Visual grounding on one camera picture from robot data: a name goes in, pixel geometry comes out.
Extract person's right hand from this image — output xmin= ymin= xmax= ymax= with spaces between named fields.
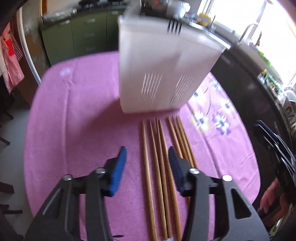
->
xmin=260 ymin=179 xmax=289 ymax=217

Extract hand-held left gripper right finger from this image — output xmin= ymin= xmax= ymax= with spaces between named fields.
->
xmin=168 ymin=146 xmax=270 ymax=241

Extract chrome sink faucet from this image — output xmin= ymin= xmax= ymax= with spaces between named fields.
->
xmin=238 ymin=23 xmax=260 ymax=44

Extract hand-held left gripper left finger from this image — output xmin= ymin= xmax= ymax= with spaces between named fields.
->
xmin=24 ymin=146 xmax=127 ymax=241

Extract kitchen window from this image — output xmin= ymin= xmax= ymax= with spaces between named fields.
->
xmin=206 ymin=0 xmax=296 ymax=77

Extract white rice cooker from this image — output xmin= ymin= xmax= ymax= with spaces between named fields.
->
xmin=166 ymin=0 xmax=191 ymax=18

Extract purple floral tablecloth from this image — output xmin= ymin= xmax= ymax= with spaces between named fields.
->
xmin=23 ymin=51 xmax=262 ymax=241

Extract green kitchen cabinets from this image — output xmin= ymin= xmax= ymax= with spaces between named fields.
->
xmin=40 ymin=9 xmax=126 ymax=66

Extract dark wooden chair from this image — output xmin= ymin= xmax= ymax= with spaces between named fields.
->
xmin=0 ymin=181 xmax=22 ymax=216

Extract dark kitchen counter cabinets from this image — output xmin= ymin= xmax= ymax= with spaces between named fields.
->
xmin=208 ymin=30 xmax=296 ymax=163

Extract red checked apron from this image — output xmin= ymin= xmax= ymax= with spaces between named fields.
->
xmin=0 ymin=23 xmax=25 ymax=93

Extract yellow basin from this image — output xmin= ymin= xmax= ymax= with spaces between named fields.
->
xmin=198 ymin=13 xmax=212 ymax=26

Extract row of wooden chopsticks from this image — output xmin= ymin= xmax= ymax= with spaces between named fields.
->
xmin=141 ymin=116 xmax=197 ymax=241

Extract white plastic utensil holder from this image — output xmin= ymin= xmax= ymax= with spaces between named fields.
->
xmin=117 ymin=16 xmax=232 ymax=114

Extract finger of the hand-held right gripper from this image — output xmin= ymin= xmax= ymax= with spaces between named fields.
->
xmin=254 ymin=119 xmax=284 ymax=160

